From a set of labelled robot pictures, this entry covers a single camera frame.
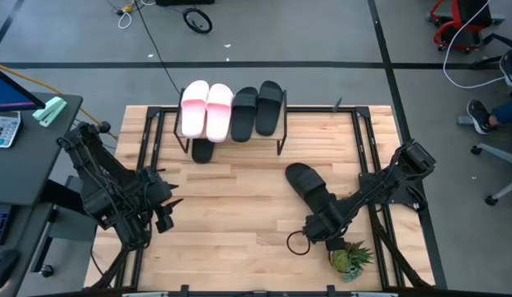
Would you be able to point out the person's dark sneaker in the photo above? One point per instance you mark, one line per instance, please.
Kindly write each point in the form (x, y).
(479, 115)
(510, 66)

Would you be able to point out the yellow plug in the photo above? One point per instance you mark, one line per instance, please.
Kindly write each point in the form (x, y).
(126, 8)

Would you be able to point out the green succulent in pot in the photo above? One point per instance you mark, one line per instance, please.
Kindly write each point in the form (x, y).
(349, 262)

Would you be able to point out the person's leg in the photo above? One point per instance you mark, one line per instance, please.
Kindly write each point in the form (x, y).
(508, 111)

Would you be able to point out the black computer mouse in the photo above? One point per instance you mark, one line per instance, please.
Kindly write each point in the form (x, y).
(4, 266)

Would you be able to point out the grey calculator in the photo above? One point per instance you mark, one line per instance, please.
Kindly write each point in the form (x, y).
(4, 130)

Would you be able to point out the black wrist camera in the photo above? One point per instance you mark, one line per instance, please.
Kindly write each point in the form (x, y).
(165, 220)
(335, 244)

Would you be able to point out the black chair base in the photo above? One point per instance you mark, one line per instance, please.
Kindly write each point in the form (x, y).
(499, 39)

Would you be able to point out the red and black chair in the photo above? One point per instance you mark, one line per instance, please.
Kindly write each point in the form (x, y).
(470, 16)

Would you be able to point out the black aluminium table frame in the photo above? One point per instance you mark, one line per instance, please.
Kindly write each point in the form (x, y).
(318, 109)

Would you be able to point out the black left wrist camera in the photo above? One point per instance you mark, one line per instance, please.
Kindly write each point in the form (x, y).
(165, 220)

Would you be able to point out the black slide sandal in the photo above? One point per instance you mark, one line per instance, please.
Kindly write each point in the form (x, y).
(243, 115)
(305, 181)
(202, 152)
(269, 107)

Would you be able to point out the mint green stapler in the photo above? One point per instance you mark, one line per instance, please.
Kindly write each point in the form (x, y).
(49, 110)

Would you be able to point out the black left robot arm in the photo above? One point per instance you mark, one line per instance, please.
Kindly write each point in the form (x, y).
(99, 185)

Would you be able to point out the silver bracket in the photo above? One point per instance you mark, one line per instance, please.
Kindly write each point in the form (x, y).
(373, 294)
(144, 294)

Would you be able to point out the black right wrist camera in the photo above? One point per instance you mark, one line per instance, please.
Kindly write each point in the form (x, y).
(335, 244)

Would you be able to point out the grey desk foot with caster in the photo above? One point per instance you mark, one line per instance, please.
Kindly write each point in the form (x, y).
(66, 231)

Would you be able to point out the computer monitor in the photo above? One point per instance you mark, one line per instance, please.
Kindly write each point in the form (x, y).
(8, 97)

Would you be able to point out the pink and white slide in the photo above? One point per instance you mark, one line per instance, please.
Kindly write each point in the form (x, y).
(219, 113)
(194, 109)

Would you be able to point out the wooden shelf with black legs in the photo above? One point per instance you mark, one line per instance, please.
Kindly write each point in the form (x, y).
(269, 138)

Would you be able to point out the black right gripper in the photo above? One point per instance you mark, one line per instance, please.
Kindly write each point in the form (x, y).
(326, 222)

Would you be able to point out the grey office chair base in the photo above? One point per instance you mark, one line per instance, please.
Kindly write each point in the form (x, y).
(499, 152)

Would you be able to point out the black box on floor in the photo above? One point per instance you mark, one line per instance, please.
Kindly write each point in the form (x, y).
(186, 2)

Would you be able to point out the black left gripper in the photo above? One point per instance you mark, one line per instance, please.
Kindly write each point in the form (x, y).
(155, 189)

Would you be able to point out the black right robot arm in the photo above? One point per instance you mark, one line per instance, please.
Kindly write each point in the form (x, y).
(375, 183)

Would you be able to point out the dark grey desk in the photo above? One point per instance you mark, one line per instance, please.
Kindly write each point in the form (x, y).
(29, 165)

